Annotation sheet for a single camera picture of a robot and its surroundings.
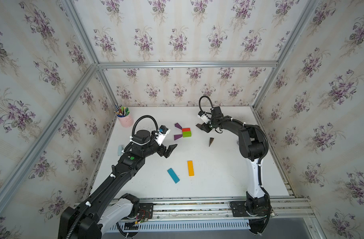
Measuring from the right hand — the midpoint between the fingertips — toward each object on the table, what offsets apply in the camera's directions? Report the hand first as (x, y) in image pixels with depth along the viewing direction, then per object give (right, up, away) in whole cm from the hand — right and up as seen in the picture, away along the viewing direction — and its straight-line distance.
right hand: (205, 125), depth 106 cm
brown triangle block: (+3, -10, -8) cm, 13 cm away
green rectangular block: (-14, -6, -3) cm, 15 cm away
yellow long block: (-12, -26, -18) cm, 33 cm away
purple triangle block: (-21, 0, +1) cm, 21 cm away
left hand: (-23, -6, -30) cm, 38 cm away
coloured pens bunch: (-60, +10, -3) cm, 60 cm away
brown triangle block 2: (-4, 0, 0) cm, 5 cm away
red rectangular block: (-14, -3, -2) cm, 15 cm away
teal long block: (-21, -29, -22) cm, 42 cm away
